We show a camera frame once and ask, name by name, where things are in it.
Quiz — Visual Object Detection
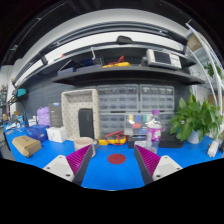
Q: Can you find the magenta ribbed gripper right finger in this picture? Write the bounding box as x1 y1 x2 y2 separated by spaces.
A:
134 145 182 185

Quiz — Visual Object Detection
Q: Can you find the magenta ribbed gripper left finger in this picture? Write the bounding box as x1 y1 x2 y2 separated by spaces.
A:
44 145 92 185

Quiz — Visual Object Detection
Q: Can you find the clear plastic water bottle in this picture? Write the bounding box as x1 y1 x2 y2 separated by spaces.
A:
146 110 162 153

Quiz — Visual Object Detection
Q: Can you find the beige ceramic mug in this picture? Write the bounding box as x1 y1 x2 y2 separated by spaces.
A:
74 137 99 156

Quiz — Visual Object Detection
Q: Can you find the black tray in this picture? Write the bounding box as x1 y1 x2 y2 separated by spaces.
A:
127 135 184 148

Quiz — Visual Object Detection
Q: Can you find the white box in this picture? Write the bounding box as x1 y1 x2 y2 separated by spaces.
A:
47 127 67 143

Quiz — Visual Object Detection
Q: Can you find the red round coaster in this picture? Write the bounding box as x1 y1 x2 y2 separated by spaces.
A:
107 153 126 165

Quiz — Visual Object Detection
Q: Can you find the yellow multimeter with red leads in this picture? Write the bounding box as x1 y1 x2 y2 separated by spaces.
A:
99 131 127 146

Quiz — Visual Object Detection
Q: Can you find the blue box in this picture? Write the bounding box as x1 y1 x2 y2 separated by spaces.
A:
26 124 48 143

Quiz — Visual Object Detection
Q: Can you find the brown cardboard box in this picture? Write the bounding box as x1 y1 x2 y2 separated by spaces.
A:
12 135 42 158

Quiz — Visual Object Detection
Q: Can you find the black speaker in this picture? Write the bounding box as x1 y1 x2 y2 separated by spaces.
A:
78 108 94 138

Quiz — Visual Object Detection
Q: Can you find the white power adapter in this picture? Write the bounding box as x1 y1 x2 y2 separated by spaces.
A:
207 141 219 157

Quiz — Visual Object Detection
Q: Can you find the dark grey box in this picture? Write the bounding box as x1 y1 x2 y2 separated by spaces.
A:
48 102 63 127

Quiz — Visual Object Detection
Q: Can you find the purple plastic bag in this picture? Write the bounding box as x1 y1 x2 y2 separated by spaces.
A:
37 107 50 125

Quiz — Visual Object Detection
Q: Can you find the green potted plant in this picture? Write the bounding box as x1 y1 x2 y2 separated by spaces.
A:
170 94 223 142

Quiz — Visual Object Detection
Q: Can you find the beige pegboard tray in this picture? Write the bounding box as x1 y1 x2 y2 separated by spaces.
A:
61 89 100 141

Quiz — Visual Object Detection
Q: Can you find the grey drawer cabinet right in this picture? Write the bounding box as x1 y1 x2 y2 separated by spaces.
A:
139 84 175 111

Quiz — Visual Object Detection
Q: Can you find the grey drawer cabinet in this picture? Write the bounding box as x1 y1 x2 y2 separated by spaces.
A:
97 84 138 112
139 84 175 111

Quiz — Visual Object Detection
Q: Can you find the grey drawer cabinet left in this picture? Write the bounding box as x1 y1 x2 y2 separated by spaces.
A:
97 84 138 112

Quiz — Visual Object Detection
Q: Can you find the black upper shelf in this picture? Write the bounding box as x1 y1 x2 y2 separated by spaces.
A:
52 66 204 86

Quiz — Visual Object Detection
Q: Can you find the yellow tool on shelf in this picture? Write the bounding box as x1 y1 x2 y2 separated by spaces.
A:
104 56 130 68

